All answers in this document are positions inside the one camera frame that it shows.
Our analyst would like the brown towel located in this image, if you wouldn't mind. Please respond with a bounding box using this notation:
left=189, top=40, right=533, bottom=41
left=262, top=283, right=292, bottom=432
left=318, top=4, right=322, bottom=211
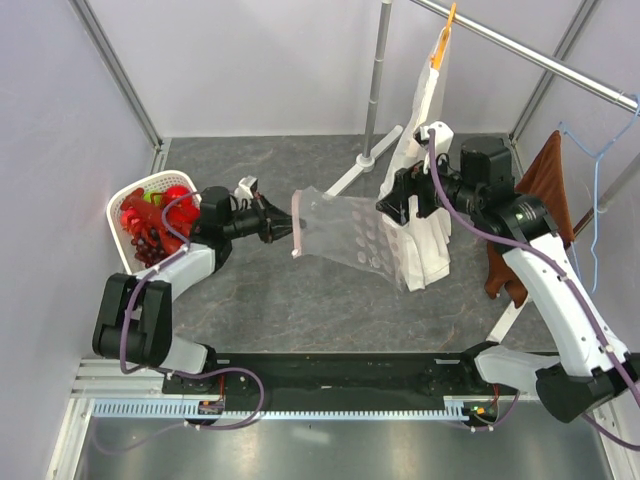
left=483, top=130, right=576, bottom=307

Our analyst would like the red bell pepper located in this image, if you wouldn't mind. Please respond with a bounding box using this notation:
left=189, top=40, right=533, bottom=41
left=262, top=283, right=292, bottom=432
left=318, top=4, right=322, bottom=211
left=162, top=185, right=200, bottom=236

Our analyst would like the blue wire hanger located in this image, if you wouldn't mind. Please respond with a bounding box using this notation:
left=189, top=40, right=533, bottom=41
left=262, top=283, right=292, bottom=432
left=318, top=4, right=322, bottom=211
left=558, top=94, right=640, bottom=295

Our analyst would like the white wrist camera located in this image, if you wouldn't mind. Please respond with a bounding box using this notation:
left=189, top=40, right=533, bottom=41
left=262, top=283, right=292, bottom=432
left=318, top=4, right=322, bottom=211
left=234, top=175, right=258, bottom=201
left=414, top=121, right=454, bottom=170

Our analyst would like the white t-shirt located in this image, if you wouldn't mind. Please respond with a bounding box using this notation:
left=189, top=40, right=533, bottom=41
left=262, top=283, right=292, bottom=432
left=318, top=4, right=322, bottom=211
left=379, top=39, right=452, bottom=292

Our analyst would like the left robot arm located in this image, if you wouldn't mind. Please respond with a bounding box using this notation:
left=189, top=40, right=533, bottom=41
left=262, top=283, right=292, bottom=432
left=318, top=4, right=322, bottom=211
left=92, top=186, right=293, bottom=393

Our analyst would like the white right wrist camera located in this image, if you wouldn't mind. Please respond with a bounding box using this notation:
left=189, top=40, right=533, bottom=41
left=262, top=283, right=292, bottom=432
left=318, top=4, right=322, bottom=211
left=414, top=121, right=454, bottom=170

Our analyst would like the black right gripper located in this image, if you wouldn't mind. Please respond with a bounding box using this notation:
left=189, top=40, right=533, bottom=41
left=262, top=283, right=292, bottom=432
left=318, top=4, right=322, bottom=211
left=376, top=145, right=483, bottom=225

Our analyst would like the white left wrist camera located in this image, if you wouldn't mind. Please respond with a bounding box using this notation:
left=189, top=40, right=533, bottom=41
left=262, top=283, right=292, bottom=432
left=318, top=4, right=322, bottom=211
left=234, top=175, right=258, bottom=201

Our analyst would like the orange clothes hanger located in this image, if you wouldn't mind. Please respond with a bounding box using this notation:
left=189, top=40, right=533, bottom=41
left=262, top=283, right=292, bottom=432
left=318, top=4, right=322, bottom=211
left=430, top=2, right=457, bottom=71

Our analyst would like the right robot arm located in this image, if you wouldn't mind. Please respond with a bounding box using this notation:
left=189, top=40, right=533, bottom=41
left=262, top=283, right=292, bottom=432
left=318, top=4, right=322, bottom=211
left=376, top=132, right=639, bottom=423

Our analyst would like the clear zip top bag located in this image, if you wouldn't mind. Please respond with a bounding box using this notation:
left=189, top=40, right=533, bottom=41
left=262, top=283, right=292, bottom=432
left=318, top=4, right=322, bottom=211
left=291, top=187, right=407, bottom=291

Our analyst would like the slotted cable duct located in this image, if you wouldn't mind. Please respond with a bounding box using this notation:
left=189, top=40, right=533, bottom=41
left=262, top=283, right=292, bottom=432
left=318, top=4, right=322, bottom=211
left=92, top=398, right=469, bottom=421

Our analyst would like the metal clothes rack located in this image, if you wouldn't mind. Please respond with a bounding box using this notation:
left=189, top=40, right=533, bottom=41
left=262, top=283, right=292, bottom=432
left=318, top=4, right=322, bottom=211
left=324, top=0, right=640, bottom=346

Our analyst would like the dark purple grape bunch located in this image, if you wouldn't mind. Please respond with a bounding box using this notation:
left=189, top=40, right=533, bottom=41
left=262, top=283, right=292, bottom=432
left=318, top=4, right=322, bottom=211
left=131, top=228, right=167, bottom=268

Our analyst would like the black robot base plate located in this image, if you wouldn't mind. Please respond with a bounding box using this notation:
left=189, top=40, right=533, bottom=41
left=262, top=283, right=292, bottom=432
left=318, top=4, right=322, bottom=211
left=162, top=352, right=561, bottom=414

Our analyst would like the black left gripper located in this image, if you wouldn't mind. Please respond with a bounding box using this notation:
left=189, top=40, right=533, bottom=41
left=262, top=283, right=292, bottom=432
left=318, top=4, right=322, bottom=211
left=224, top=193, right=307, bottom=245

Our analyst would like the white perforated plastic basket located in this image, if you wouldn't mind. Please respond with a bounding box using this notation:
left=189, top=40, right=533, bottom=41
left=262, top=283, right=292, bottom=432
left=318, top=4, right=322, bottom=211
left=106, top=170, right=196, bottom=274

